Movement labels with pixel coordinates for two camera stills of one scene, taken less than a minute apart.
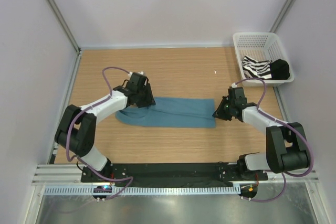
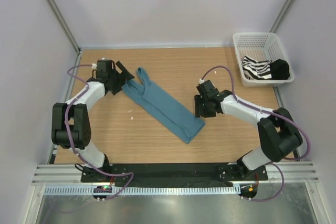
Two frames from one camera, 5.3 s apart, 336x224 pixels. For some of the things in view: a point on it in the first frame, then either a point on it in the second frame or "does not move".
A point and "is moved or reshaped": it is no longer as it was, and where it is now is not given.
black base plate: x=174 y=174 does not move
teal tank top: x=171 y=112 is moved or reshaped
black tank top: x=280 y=70 does not move
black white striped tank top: x=253 y=68 does not move
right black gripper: x=219 y=113 -> x=199 y=112
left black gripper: x=149 y=99 -> x=124 y=77
